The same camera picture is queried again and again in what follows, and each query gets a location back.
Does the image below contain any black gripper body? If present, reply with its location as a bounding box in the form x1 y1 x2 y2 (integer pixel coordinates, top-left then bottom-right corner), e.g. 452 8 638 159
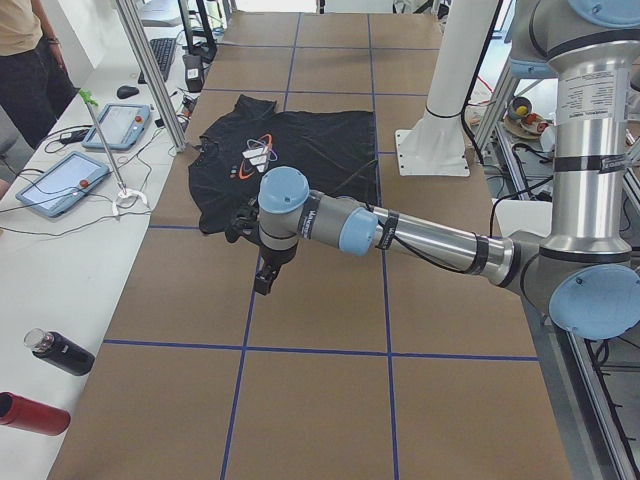
224 200 295 273

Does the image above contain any black graphic t-shirt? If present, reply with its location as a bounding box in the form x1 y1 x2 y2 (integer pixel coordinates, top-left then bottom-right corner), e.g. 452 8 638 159
188 95 378 234

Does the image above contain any metal reacher grabber stick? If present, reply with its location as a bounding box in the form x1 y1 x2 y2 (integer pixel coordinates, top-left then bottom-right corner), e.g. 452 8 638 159
79 89 149 219

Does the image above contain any far blue teach pendant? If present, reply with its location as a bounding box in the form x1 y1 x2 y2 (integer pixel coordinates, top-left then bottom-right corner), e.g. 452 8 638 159
89 103 151 151

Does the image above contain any blue teach pendant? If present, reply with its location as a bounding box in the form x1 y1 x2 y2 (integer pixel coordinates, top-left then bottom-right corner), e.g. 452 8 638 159
15 152 110 218
89 103 151 151

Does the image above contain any black box with label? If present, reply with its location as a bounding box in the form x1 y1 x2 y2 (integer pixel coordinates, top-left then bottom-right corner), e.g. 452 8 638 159
182 54 204 93

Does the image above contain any black computer mouse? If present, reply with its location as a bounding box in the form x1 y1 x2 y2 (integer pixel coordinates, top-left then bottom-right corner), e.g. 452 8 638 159
116 85 139 100

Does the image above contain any black keyboard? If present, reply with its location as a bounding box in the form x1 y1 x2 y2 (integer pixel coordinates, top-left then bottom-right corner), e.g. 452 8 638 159
149 37 177 81

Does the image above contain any near blue teach pendant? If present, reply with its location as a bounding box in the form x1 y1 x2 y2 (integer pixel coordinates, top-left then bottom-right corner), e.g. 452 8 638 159
15 152 110 218

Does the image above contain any black water bottle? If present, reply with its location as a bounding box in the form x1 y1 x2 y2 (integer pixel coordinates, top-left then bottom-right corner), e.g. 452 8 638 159
23 328 95 376

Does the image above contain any seated person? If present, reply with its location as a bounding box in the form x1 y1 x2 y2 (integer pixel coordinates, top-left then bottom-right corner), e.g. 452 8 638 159
1 0 77 149

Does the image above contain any white plastic chair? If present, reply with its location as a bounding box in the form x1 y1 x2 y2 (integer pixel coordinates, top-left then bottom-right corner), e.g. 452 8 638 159
489 200 552 256

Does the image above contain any red water bottle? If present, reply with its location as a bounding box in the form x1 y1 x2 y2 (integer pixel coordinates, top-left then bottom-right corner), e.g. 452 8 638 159
1 392 71 436

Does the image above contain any bowl with yellow ball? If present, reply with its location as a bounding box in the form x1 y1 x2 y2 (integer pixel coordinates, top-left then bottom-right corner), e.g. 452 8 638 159
507 96 533 121

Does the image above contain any aluminium frame post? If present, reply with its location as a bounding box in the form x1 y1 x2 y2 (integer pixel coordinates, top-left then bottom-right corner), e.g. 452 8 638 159
115 0 186 153

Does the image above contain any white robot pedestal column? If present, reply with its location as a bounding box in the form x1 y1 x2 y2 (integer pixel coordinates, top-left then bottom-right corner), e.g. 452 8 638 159
395 0 502 177

